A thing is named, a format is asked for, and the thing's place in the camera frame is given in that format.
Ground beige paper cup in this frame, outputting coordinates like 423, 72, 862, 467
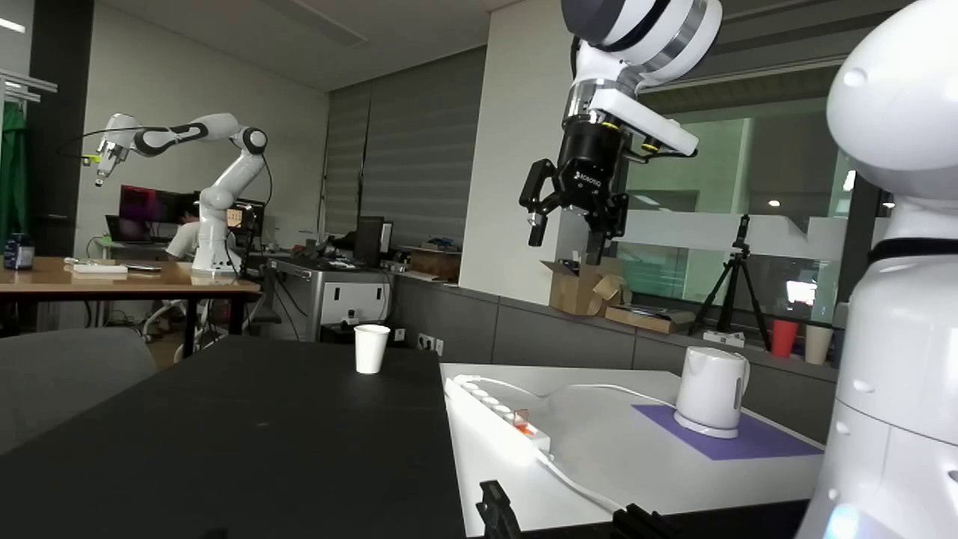
802, 323, 835, 368

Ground purple mat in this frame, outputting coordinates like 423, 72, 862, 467
633, 401, 824, 464

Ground open cardboard box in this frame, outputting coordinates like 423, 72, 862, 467
543, 254, 630, 320

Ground white power strip cable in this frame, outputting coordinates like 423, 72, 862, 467
537, 446, 627, 516

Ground white kettle cable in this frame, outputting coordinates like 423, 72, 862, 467
543, 381, 685, 411

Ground wooden table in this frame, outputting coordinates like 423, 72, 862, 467
0, 254, 265, 361

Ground white power strip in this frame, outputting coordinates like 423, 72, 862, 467
453, 375, 554, 452

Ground white cylindrical canister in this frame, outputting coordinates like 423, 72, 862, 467
675, 344, 756, 440

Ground green cloth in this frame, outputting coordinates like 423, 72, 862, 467
0, 99, 30, 250

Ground black camera tripod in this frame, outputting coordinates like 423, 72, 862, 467
685, 209, 772, 355

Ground white paper cup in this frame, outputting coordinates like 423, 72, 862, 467
350, 323, 392, 381

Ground black table clamp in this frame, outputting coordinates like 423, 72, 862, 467
474, 477, 525, 539
607, 503, 682, 539

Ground grey metal cabinet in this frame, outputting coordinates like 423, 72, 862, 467
265, 254, 399, 344

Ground grey partition wall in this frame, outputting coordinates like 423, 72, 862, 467
386, 269, 842, 444

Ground red cup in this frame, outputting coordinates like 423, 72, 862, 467
766, 317, 802, 362

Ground flat cardboard piece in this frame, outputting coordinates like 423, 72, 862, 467
603, 302, 678, 337

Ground black computer case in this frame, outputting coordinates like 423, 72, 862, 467
353, 214, 396, 269

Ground grey window blinds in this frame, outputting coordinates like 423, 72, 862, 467
320, 46, 489, 253

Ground dark computer monitor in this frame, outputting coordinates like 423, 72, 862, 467
104, 182, 205, 250

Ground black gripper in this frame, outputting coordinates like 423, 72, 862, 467
515, 115, 636, 269

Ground white flat tray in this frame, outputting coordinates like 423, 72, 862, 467
64, 259, 131, 281

